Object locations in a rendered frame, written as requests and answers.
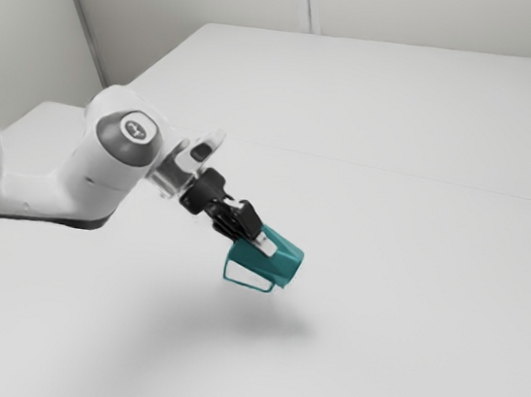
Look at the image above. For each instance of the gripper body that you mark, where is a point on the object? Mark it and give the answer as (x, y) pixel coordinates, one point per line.
(203, 192)

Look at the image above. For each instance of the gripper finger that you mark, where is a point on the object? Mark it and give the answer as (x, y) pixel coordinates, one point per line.
(225, 225)
(251, 226)

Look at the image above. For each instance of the teal faceted mug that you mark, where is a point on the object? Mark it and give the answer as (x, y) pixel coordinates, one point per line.
(270, 263)

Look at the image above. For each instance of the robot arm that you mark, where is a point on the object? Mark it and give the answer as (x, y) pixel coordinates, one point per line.
(52, 180)

